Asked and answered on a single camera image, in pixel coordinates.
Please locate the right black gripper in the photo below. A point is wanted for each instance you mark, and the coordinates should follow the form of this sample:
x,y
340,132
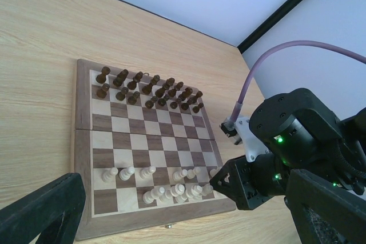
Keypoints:
x,y
250,184

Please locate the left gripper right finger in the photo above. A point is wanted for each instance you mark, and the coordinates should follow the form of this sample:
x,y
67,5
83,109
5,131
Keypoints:
x,y
323,213

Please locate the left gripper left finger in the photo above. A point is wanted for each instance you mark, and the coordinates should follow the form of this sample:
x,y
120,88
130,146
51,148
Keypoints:
x,y
51,214

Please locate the light piece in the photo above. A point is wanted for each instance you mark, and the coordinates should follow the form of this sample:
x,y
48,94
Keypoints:
x,y
193,172
179,175

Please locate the dark chess piece mid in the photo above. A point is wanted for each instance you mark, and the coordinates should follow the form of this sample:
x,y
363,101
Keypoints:
x,y
187,92

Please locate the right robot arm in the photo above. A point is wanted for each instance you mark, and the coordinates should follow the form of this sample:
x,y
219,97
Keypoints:
x,y
291,131

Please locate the light piece on board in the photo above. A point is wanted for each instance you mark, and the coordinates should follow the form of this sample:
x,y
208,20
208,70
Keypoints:
x,y
179,175

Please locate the light pawn on board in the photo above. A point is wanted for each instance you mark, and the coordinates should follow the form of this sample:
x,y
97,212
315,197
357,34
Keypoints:
x,y
147,172

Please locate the wooden chess board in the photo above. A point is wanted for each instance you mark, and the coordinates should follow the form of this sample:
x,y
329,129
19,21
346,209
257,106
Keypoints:
x,y
110,133

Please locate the dark pawn right end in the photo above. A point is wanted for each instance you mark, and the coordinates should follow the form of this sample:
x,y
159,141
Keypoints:
x,y
197,108

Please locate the dark piece right corner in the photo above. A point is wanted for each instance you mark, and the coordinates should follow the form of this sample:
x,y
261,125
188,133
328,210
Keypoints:
x,y
193,99

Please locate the dark pawn second row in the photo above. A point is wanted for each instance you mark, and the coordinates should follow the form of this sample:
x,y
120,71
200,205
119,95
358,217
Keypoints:
x,y
103,91
151,102
162,101
132,100
120,96

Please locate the dark piece back row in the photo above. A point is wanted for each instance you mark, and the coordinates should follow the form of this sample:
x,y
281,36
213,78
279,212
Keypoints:
x,y
147,89
161,91
172,93
120,78
135,80

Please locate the dark rook back row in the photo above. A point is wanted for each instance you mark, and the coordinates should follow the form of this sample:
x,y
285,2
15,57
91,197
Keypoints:
x,y
101,78

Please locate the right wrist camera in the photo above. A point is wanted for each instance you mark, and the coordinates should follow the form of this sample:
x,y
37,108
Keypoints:
x,y
239,133

